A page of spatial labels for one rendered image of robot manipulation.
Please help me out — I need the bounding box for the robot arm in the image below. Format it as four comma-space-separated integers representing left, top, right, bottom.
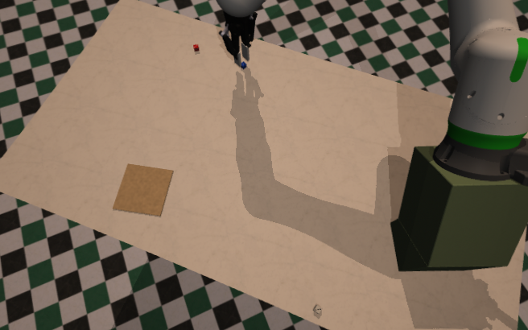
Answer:
433, 0, 528, 186

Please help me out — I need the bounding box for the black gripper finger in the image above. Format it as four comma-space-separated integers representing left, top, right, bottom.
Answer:
241, 12, 258, 61
219, 24, 241, 67

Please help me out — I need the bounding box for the brown square mat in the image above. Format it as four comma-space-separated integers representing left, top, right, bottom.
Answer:
113, 164, 173, 216

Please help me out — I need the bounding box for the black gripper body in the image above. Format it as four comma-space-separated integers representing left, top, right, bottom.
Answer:
224, 12, 250, 34

